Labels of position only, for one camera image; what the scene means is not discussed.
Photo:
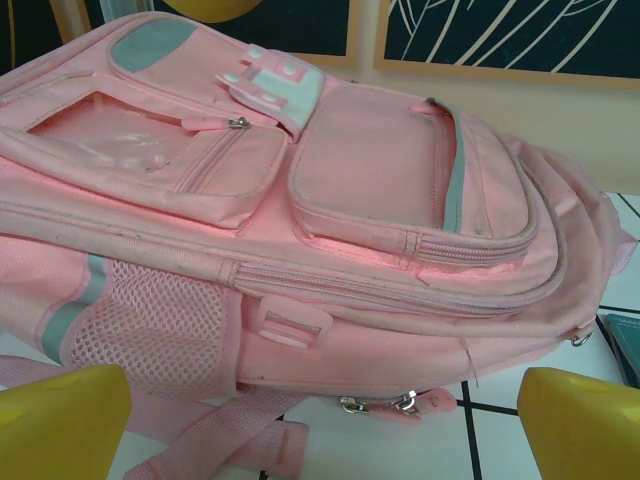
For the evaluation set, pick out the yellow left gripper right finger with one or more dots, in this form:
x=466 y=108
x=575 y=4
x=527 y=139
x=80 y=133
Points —
x=585 y=430

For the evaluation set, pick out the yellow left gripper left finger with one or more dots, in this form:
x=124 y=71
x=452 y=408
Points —
x=60 y=425

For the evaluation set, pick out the dark blue book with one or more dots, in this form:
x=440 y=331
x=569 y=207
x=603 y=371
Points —
x=625 y=345

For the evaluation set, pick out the pink school backpack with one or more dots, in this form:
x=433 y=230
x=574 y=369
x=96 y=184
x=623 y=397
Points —
x=350 y=175

